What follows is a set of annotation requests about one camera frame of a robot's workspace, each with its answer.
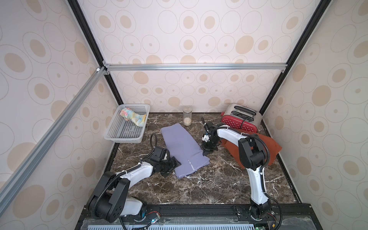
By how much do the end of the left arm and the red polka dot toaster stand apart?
458mm

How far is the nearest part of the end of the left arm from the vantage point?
68 centimetres

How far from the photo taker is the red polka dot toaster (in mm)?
918
